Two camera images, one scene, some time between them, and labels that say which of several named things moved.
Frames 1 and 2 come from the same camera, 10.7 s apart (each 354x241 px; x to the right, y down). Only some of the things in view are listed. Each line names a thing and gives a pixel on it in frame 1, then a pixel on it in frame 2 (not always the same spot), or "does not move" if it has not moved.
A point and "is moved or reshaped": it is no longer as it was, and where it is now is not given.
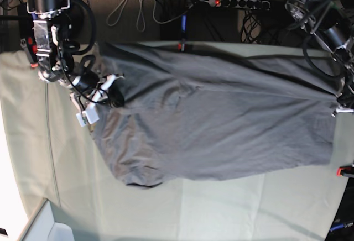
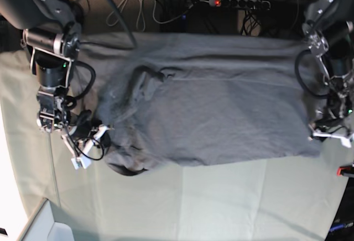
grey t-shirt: [185, 115] is moved or reshaped
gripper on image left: [110, 89] -> [82, 137]
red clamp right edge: [344, 168] does not move
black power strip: [239, 3] does not move
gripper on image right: [345, 100] -> [336, 128]
